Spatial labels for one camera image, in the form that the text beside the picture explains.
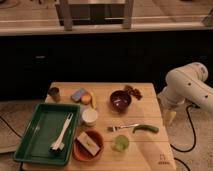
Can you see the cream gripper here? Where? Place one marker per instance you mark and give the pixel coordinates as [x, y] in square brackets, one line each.
[168, 115]

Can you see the dark purple bowl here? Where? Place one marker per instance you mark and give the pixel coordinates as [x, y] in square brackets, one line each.
[120, 100]

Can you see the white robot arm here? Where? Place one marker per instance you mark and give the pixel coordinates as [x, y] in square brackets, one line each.
[185, 83]

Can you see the green plastic cup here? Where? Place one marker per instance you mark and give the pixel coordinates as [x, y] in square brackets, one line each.
[120, 143]

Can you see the white paper cup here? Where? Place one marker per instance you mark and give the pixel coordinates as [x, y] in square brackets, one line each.
[89, 117]

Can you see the brown dried fruit pile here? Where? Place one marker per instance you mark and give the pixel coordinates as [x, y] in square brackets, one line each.
[133, 91]

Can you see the silver fork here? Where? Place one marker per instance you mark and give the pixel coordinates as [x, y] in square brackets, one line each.
[116, 128]

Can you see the yellow banana toy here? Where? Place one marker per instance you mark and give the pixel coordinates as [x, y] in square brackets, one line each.
[93, 101]

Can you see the orange fruit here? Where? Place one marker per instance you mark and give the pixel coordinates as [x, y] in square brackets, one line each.
[86, 98]

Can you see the wooden block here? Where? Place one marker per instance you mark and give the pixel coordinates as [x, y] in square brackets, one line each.
[87, 142]

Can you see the orange clay bowl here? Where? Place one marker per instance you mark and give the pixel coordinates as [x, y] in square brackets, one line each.
[81, 154]

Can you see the white brush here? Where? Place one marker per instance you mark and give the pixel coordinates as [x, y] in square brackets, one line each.
[58, 143]

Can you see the dark small can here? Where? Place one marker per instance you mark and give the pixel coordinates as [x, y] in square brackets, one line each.
[54, 93]

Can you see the green plastic tray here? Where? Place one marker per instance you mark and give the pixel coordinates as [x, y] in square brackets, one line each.
[43, 130]

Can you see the wooden stool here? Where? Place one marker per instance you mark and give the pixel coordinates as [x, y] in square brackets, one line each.
[94, 12]

